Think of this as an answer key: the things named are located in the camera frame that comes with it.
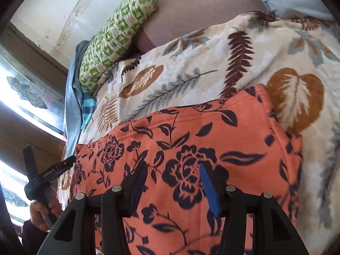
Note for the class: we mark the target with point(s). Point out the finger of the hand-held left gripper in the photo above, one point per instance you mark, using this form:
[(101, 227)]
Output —
[(67, 162)]

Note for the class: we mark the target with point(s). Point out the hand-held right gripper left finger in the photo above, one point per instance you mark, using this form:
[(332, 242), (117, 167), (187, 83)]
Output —
[(138, 186)]

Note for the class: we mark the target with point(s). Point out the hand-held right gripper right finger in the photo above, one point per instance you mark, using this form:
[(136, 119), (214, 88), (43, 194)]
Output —
[(209, 188)]

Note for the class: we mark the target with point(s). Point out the orange floral garment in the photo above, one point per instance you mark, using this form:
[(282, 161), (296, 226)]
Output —
[(186, 138)]

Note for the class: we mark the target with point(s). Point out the person's left forearm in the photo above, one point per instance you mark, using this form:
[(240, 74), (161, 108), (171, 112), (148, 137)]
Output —
[(32, 240)]

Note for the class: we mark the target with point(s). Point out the person's left hand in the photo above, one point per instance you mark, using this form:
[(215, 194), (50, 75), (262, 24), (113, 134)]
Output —
[(37, 216)]

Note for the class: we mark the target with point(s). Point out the teal striped cloth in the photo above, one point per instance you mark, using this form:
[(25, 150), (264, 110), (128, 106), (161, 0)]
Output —
[(87, 106)]

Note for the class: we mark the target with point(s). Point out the blue-grey cloth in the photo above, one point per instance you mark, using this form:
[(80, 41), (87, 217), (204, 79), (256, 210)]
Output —
[(73, 98)]

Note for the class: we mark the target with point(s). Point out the stained glass window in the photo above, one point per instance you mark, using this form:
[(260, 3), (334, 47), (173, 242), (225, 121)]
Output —
[(24, 93)]

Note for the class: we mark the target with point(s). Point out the leaf print blanket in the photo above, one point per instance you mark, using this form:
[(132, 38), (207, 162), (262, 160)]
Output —
[(199, 58)]

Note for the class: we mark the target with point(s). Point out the green checkered pillow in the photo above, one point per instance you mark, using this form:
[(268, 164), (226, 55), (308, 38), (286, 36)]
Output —
[(117, 37)]

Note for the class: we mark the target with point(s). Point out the light blue pillow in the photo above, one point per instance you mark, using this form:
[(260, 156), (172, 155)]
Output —
[(292, 2)]

